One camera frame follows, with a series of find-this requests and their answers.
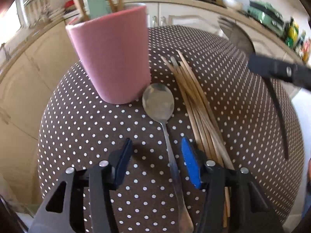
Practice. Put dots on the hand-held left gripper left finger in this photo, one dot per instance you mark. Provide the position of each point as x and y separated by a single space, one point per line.
122 165

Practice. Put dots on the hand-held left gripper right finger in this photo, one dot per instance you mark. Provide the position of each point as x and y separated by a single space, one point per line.
192 165

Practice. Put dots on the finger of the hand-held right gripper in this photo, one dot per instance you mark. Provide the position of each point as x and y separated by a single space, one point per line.
277 68

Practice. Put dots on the bundle of wooden chopsticks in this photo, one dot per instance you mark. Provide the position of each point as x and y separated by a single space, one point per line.
194 97

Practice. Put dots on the metal spoon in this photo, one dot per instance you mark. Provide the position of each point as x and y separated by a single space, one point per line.
158 102

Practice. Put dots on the pink cup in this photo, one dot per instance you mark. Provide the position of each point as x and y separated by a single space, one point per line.
111 58

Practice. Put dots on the red sauce bottle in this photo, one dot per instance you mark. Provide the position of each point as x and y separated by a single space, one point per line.
307 51

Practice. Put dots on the dark sauce bottle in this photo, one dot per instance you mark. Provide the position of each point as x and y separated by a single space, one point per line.
301 42

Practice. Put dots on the brown polka dot tablecloth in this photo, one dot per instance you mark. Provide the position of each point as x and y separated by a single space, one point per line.
97 138

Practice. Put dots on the green bottle yellow cap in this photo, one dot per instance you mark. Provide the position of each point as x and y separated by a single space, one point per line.
291 32

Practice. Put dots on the green electric cooker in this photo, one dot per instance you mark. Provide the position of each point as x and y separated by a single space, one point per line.
266 17

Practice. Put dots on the stack of white bowls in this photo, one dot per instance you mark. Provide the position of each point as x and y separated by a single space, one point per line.
57 13

